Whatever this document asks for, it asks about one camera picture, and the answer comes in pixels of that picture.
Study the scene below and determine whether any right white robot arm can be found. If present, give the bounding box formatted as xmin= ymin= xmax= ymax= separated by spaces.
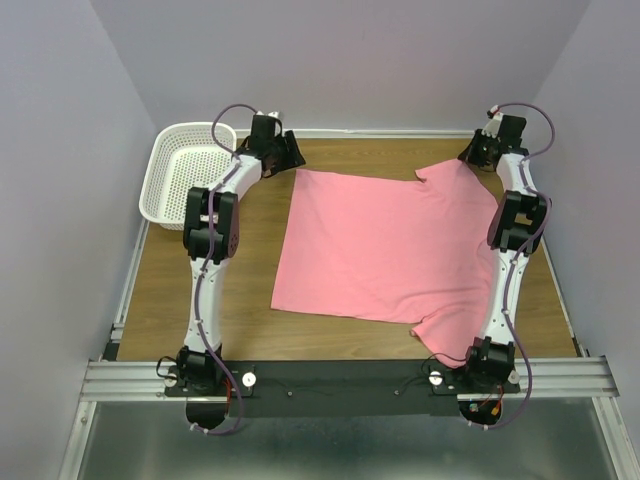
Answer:
xmin=459 ymin=108 xmax=551 ymax=386

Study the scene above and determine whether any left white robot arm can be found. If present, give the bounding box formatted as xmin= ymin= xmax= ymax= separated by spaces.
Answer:
xmin=176 ymin=111 xmax=305 ymax=395

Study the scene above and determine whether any white perforated plastic basket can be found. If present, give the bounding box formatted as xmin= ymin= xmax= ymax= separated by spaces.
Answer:
xmin=139 ymin=122 xmax=237 ymax=231

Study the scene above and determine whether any pink t shirt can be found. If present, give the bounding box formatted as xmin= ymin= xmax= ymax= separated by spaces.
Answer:
xmin=271 ymin=160 xmax=497 ymax=367

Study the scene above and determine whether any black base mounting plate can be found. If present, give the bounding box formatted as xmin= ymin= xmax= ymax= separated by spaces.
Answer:
xmin=161 ymin=357 xmax=520 ymax=423

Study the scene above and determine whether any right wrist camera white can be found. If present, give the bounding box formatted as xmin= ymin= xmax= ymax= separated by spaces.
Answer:
xmin=481 ymin=105 xmax=503 ymax=139

